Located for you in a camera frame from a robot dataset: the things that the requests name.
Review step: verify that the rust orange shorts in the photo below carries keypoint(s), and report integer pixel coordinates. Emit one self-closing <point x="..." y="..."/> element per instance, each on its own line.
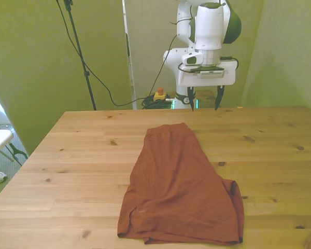
<point x="178" y="186"/>

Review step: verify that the white partition edge strip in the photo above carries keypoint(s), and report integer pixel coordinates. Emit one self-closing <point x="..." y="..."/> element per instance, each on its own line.
<point x="131" y="77"/>

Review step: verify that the black camera stand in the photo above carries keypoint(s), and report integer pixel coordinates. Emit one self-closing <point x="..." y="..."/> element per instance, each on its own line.
<point x="77" y="44"/>

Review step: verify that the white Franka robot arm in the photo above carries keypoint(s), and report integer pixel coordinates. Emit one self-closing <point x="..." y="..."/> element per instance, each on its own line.
<point x="208" y="26"/>

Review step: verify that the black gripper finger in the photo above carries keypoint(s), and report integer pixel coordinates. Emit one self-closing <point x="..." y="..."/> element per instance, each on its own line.
<point x="219" y="98"/>
<point x="190" y="98"/>

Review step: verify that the yellow emergency stop button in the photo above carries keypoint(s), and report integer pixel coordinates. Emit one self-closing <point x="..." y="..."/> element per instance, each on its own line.
<point x="160" y="95"/>

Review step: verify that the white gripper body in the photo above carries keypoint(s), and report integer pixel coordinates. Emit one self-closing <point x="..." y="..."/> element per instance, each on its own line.
<point x="204" y="81"/>

